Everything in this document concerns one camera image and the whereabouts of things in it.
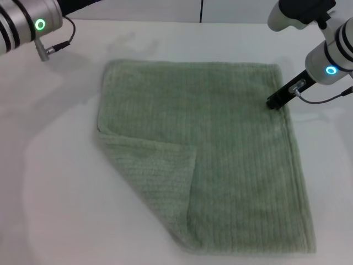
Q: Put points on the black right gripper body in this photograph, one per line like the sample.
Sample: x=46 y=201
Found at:
x=295 y=88

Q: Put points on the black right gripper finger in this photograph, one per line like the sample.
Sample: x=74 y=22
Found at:
x=270 y=105
x=278 y=106

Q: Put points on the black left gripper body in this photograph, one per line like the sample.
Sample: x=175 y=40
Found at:
x=74 y=7

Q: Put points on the green ribbed towel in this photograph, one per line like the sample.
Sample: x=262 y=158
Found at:
x=220 y=138

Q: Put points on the right wrist camera housing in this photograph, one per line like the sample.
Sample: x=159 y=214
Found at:
x=298 y=13

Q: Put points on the black vertical wall strip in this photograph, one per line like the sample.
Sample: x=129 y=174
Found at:
x=201 y=11

